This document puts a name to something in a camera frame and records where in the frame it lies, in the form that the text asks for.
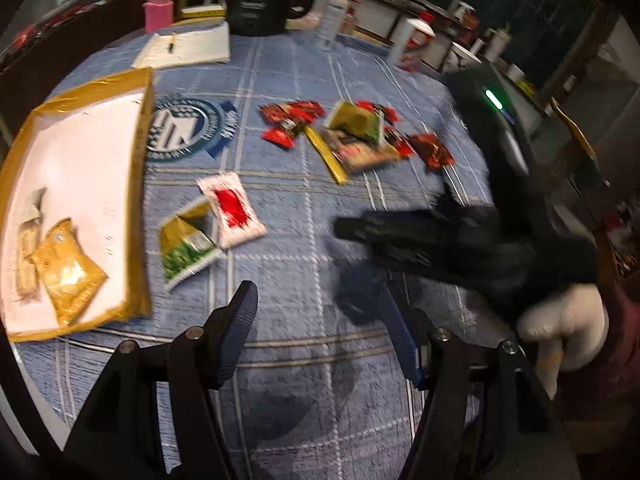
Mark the white patterned mug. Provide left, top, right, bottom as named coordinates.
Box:
left=447, top=40, right=483, bottom=73

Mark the yellow snack packet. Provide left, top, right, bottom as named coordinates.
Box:
left=30, top=217, right=110, bottom=328

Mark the white red snack packet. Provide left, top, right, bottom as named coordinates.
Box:
left=196, top=171, right=268, bottom=250

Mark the beige cracker packet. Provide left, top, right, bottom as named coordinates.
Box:
left=15, top=187, right=48, bottom=303

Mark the white cup red label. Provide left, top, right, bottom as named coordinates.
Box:
left=387, top=17, right=435, bottom=72

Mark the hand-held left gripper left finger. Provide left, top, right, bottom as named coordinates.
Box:
left=65, top=280, right=259, bottom=480

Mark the yellow flat box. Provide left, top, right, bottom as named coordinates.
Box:
left=180, top=4, right=225, bottom=22

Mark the red gold swirl snack packet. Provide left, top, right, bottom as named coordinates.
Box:
left=407, top=133, right=456, bottom=171

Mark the person's right forearm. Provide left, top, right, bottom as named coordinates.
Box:
left=555, top=282, right=640, bottom=461

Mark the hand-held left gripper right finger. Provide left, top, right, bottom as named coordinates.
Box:
left=377, top=280, right=576, bottom=480

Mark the pink water bottle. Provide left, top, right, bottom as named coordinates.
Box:
left=142, top=0, right=175, bottom=33

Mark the gold stick packet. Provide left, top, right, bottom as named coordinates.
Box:
left=304, top=125, right=348, bottom=185

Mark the person's right hand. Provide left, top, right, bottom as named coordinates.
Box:
left=517, top=282, right=611, bottom=401

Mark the green gold snack packet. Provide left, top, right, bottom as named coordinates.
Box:
left=325, top=101, right=386, bottom=148
left=157, top=197, right=226, bottom=291

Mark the white spray bottle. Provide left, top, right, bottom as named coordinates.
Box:
left=316, top=0, right=351, bottom=51

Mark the white notebook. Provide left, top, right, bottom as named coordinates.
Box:
left=132, top=24, right=232, bottom=68

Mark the pile of red packets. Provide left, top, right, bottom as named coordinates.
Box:
left=12, top=2, right=101, bottom=43

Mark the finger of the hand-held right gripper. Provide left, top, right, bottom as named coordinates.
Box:
left=332, top=210, right=451, bottom=272

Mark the dark red snack packet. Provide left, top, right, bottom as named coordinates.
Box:
left=356, top=101, right=400, bottom=123

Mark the brown snack packet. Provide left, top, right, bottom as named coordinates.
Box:
left=320, top=127, right=401, bottom=176

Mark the wooden chair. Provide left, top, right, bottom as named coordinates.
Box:
left=550, top=97, right=613, bottom=241

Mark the yellow-rimmed white tray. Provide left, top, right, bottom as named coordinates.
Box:
left=0, top=66, right=156, bottom=343

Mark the wide red snack packet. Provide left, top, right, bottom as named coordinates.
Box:
left=259, top=100, right=325, bottom=126

